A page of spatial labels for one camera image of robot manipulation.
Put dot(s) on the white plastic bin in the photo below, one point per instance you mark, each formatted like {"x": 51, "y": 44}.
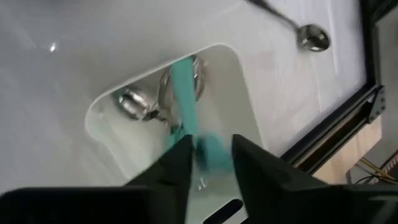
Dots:
{"x": 224, "y": 102}

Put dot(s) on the black aluminium table frame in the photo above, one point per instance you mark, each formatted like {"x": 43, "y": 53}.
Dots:
{"x": 368, "y": 46}

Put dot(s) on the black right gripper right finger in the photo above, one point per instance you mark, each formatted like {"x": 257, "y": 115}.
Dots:
{"x": 270, "y": 186}

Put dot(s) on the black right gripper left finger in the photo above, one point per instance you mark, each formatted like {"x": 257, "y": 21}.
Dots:
{"x": 182, "y": 174}

